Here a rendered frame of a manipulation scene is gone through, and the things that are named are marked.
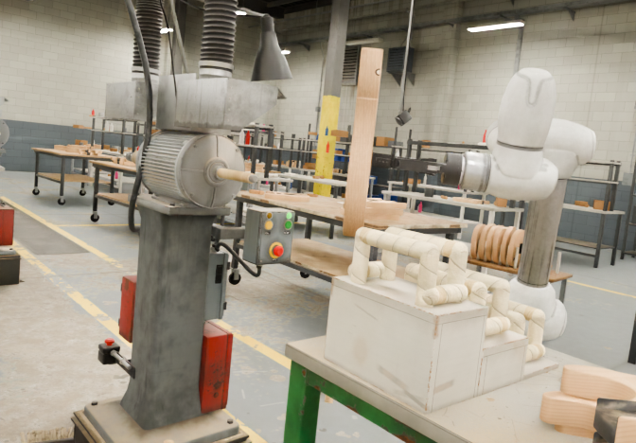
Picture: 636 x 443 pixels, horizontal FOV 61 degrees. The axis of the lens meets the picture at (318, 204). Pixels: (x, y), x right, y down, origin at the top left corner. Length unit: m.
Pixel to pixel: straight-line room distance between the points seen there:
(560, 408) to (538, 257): 0.97
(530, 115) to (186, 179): 1.07
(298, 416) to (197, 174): 0.90
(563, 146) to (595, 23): 11.68
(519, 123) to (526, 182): 0.13
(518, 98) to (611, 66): 11.85
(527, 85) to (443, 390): 0.65
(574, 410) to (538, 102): 0.61
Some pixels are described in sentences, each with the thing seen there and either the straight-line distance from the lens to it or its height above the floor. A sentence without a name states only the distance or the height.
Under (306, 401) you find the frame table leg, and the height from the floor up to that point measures 0.82.
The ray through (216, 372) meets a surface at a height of 0.47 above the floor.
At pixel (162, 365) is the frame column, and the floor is 0.53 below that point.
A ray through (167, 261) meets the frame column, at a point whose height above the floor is 0.91.
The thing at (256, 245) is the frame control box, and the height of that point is 0.99.
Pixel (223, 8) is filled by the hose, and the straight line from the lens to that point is 1.74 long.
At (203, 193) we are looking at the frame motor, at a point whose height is 1.18.
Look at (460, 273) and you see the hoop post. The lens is 1.02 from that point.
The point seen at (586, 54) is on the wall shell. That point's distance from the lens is 13.36.
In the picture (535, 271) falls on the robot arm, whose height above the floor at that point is 1.03.
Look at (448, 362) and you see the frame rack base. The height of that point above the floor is 1.01.
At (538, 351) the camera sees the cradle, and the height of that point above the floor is 0.97.
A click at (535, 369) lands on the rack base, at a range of 1.28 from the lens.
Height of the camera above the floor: 1.35
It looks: 5 degrees down
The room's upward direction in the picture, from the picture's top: 6 degrees clockwise
